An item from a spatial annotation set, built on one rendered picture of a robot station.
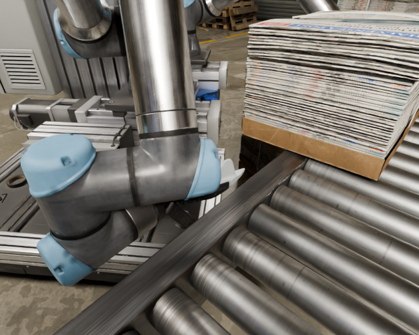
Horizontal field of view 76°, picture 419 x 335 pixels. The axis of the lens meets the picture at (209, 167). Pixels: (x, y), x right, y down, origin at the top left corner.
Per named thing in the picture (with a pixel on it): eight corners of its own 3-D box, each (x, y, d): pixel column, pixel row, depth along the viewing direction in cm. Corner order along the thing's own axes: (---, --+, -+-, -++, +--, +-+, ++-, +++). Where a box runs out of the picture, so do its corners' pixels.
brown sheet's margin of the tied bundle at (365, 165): (276, 113, 72) (278, 97, 70) (400, 146, 56) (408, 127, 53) (241, 134, 62) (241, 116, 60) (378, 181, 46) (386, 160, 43)
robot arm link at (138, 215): (141, 248, 42) (111, 223, 46) (163, 230, 45) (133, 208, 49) (134, 213, 37) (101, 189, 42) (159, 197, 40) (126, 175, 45)
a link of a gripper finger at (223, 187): (232, 186, 50) (187, 199, 47) (232, 193, 51) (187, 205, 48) (221, 172, 53) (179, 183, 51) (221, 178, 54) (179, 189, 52)
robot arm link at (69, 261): (51, 262, 30) (73, 303, 35) (132, 209, 37) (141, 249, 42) (23, 227, 34) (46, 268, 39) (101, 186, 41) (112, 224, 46)
